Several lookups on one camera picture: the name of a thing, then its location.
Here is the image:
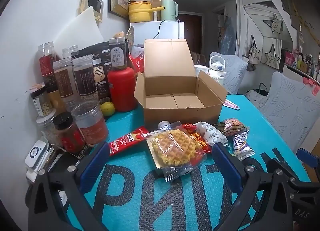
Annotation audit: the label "dark flat device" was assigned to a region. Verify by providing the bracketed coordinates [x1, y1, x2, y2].
[46, 145, 82, 172]

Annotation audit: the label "white foam board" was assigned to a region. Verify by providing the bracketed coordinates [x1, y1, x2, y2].
[54, 6, 104, 52]

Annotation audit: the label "grey quilted chair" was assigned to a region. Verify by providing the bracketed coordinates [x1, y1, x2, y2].
[209, 52, 248, 95]
[260, 71, 320, 153]

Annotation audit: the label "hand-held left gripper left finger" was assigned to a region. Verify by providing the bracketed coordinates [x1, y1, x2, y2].
[27, 142, 111, 231]

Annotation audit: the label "white cartoon water bottle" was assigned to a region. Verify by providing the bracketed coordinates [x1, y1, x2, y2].
[208, 56, 227, 85]

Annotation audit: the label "white cup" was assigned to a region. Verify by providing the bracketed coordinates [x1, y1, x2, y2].
[194, 65, 209, 77]

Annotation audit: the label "red bottle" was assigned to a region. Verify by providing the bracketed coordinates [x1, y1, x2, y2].
[107, 67, 138, 112]

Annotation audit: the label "clear jar pale contents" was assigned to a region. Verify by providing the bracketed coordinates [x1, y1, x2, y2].
[36, 115, 63, 147]

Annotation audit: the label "pale green kettle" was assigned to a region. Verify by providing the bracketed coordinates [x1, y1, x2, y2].
[160, 0, 179, 22]

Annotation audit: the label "clear jar red label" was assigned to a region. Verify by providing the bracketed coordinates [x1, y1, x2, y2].
[37, 42, 57, 84]

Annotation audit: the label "dark label jar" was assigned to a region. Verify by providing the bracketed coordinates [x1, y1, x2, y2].
[108, 38, 128, 70]

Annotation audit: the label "black power cable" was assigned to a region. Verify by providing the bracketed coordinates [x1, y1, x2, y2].
[153, 20, 166, 40]

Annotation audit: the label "white printed snack packet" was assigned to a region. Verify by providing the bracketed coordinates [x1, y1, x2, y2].
[195, 121, 228, 147]

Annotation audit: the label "yellow pot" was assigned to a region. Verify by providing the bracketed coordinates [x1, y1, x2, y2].
[128, 1, 165, 23]

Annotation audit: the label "white timer device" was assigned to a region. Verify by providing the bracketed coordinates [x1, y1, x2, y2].
[25, 140, 49, 169]

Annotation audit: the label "dark wooden door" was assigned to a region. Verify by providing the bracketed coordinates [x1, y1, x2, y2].
[179, 13, 202, 54]

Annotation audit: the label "white fridge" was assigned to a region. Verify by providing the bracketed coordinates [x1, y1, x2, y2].
[130, 21, 185, 47]

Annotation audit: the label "brown patterned snack packet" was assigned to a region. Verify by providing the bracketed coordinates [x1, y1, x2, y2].
[217, 118, 250, 137]

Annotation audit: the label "long red snack packet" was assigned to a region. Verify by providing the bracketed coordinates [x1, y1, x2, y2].
[109, 126, 150, 157]

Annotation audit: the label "clear waffle packet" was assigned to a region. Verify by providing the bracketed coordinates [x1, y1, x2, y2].
[141, 121, 207, 183]

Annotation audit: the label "black paper bag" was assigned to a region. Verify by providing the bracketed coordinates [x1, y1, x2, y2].
[77, 41, 130, 104]

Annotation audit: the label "purple white snack packet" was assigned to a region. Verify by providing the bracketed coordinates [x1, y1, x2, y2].
[231, 131, 255, 162]

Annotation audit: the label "red plastic bag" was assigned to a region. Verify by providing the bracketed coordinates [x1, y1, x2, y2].
[129, 51, 145, 74]

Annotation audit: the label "beige wall intercom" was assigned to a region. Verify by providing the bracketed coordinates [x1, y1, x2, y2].
[79, 0, 104, 23]

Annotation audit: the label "wide jar red contents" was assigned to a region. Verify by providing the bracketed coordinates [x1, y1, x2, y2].
[71, 101, 110, 147]

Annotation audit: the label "hanging canvas tote bag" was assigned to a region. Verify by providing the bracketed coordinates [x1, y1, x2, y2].
[249, 34, 260, 65]
[265, 44, 282, 68]

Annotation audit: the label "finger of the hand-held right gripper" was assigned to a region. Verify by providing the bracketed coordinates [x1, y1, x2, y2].
[297, 147, 320, 169]
[266, 158, 320, 231]

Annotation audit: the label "black lid spice jar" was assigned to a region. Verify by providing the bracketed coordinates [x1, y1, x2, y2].
[53, 112, 85, 154]

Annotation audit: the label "amber bottle black cap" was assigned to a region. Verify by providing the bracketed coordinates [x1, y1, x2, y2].
[46, 85, 67, 114]

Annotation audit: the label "pink ribbon box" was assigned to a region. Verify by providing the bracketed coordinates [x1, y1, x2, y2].
[302, 76, 320, 97]

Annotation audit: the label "pink flat packet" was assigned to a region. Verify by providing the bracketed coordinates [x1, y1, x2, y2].
[222, 99, 240, 110]

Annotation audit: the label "group of small bottles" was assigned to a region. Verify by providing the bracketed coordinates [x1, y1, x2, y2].
[282, 49, 320, 84]

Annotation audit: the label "clear jar brown label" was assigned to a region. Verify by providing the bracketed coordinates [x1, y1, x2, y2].
[52, 58, 75, 112]
[72, 56, 98, 102]

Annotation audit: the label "patterned fabric bag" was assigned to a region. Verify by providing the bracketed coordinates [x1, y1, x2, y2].
[245, 82, 269, 112]

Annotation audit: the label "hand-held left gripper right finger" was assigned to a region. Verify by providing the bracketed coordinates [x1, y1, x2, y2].
[212, 143, 297, 231]

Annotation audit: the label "small clear jar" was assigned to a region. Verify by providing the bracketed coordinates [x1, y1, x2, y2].
[62, 45, 80, 59]

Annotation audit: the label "blue patterned hanging cloth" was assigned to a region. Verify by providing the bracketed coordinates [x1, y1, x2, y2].
[219, 15, 237, 55]

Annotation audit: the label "white plastic bag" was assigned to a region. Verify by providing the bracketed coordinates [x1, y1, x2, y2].
[131, 43, 145, 58]

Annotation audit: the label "black lid nut jar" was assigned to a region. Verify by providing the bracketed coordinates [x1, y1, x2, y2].
[29, 85, 53, 118]

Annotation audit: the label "cardboard box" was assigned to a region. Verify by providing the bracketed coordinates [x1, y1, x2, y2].
[134, 39, 228, 125]

